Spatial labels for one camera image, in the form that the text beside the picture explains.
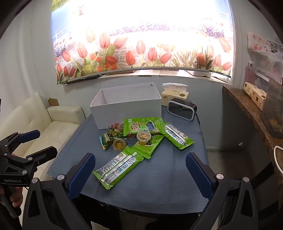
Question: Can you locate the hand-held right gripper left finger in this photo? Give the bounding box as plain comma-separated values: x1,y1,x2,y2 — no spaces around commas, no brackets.
22,152,96,230

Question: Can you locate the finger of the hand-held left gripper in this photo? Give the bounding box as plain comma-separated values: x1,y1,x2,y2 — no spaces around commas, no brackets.
0,130,41,153
23,145,58,173

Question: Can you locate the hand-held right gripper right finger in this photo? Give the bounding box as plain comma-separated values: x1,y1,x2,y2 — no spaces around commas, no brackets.
185,152,260,230

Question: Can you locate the small green snack packet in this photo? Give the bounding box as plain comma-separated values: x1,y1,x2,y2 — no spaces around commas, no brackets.
99,131,117,151

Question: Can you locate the yellow jelly cup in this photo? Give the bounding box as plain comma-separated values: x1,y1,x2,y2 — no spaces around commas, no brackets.
112,138,129,152
136,131,152,146

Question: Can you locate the white cardboard box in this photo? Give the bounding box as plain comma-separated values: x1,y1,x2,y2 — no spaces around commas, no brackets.
89,82,162,130

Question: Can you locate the person's left hand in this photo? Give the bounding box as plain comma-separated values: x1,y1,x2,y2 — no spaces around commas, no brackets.
0,185,24,209

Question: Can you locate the cream leather sofa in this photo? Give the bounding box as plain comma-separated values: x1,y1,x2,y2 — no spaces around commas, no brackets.
0,92,86,180

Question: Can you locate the blue tablecloth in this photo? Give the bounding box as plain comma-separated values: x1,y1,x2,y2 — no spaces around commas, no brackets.
45,105,214,214

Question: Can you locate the black white digital clock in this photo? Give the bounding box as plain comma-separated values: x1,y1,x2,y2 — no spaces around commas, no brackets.
167,100,198,121

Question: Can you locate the beige tissue box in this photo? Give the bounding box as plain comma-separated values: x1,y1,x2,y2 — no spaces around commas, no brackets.
161,83,190,106

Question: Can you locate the clear plastic container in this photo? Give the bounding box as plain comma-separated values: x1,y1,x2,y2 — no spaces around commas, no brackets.
260,77,283,139

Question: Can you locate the patterned tissue box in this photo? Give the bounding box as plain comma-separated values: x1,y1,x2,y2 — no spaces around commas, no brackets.
243,81,267,111

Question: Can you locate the clear plastic bag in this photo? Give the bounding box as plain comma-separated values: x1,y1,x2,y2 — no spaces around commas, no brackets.
245,47,283,85

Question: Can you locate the floral packet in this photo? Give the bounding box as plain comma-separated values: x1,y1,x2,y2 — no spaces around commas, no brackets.
246,31,273,52

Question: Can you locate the white cable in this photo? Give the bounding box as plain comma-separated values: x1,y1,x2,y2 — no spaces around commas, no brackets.
273,145,283,174

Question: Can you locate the tulip wall poster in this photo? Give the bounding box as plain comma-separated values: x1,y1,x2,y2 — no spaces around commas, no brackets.
51,0,235,85

